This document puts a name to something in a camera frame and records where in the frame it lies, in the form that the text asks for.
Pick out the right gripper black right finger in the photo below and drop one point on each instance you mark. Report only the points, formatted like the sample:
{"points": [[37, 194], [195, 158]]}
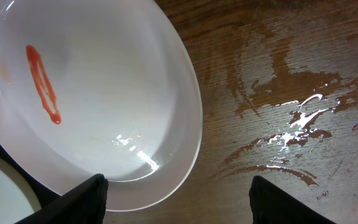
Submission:
{"points": [[272, 205]]}

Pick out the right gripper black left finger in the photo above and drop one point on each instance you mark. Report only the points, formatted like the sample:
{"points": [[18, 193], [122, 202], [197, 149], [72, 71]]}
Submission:
{"points": [[85, 204]]}

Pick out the white plate with yellow sauce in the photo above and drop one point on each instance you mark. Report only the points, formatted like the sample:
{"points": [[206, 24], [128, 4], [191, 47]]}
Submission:
{"points": [[17, 198]]}

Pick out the white plate with red sauce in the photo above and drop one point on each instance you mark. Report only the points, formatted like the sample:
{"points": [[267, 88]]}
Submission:
{"points": [[98, 87]]}

